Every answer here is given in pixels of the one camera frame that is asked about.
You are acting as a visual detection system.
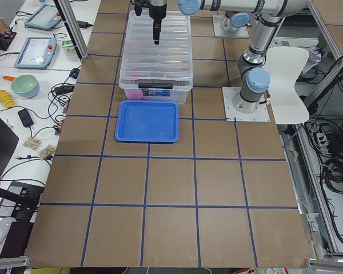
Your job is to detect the toy carrot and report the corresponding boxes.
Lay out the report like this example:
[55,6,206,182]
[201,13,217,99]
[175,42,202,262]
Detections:
[3,75,16,82]

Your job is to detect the clear plastic storage box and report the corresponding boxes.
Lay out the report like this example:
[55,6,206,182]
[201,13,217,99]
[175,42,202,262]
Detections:
[118,10,194,105]

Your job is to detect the green carton box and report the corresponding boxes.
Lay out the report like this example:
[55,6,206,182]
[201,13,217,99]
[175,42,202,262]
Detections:
[61,40,77,56]

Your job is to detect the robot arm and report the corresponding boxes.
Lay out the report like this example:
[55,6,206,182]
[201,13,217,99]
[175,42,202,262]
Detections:
[177,1,308,114]
[222,11,249,33]

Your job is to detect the clear plastic box lid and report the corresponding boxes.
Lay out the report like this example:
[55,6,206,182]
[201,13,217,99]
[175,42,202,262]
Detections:
[119,10,194,90]

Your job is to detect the white plastic chair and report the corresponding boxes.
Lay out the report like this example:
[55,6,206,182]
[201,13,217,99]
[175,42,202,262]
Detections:
[264,46,309,124]

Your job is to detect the snack bag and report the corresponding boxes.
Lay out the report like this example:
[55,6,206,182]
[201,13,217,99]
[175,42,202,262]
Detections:
[39,144,56,160]
[23,137,42,151]

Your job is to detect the black box latch handle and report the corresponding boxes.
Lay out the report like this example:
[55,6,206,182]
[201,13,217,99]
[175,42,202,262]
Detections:
[138,82,173,90]

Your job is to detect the aluminium frame post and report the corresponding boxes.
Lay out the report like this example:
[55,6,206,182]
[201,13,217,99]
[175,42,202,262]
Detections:
[53,0,89,60]

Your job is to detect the teach pendant near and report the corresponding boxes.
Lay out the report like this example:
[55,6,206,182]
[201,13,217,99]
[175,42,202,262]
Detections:
[14,37,57,69]

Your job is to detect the blue plastic tray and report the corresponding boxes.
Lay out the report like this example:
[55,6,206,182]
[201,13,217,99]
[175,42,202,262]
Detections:
[115,100,179,143]

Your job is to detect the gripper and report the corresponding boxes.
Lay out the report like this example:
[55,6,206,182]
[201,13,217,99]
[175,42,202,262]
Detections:
[148,0,167,44]

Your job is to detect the teach pendant far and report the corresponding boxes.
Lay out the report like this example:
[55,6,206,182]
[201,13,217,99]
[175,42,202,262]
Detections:
[24,5,61,31]

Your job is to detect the snack bag left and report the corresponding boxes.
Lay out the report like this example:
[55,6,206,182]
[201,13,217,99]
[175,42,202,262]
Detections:
[23,137,42,151]

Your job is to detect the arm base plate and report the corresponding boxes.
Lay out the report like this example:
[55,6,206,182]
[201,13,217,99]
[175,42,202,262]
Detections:
[222,87,270,122]
[212,15,249,39]

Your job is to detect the green blue bowl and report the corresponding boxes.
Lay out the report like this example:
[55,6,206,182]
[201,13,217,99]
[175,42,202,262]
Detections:
[11,74,39,99]

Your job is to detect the black power adapter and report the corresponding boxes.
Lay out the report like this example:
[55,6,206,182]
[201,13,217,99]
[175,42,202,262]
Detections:
[18,108,34,128]

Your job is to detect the snack bag right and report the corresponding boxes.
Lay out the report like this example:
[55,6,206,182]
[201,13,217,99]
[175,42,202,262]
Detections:
[39,144,56,160]

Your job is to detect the yellow toy corn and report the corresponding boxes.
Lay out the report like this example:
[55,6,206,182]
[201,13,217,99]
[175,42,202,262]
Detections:
[0,90,15,108]

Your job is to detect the teach pendant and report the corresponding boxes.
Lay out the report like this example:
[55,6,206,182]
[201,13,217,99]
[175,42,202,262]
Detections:
[14,37,57,69]
[24,5,61,31]

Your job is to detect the red block cluster lower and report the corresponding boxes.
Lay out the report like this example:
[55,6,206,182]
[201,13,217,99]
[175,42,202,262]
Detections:
[127,91,149,100]

